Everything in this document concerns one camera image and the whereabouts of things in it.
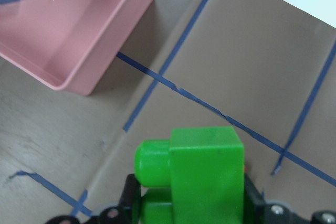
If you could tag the pink plastic box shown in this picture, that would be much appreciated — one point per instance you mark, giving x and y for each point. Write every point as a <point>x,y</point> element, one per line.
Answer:
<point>67,44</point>

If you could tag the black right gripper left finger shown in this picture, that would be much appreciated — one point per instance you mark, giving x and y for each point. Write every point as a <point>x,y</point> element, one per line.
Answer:
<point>128,209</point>

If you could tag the green toy block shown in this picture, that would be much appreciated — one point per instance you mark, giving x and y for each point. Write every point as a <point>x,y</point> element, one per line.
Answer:
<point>195,176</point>

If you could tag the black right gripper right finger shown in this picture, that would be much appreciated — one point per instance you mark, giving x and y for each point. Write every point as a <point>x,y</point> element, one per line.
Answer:
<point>258,210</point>

